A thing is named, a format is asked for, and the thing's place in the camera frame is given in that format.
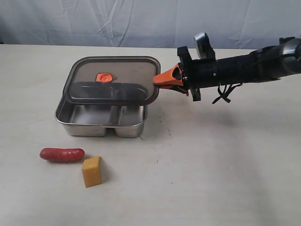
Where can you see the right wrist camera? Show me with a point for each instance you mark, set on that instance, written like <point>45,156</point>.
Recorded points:
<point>203,46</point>

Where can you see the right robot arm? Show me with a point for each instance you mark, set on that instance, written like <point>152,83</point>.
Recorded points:
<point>270,63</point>

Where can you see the lunch box lid orange seal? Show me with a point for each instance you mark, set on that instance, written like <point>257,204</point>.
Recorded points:
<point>112,80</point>

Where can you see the red sausage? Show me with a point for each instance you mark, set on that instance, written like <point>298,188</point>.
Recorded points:
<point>62,154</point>

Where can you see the steel two-compartment lunch box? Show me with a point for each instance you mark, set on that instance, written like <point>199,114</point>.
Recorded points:
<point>98,120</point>

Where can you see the yellow cheese wedge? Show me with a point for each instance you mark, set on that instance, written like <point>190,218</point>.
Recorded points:
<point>91,170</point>

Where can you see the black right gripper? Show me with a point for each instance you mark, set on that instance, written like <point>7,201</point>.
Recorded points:
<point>195,74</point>

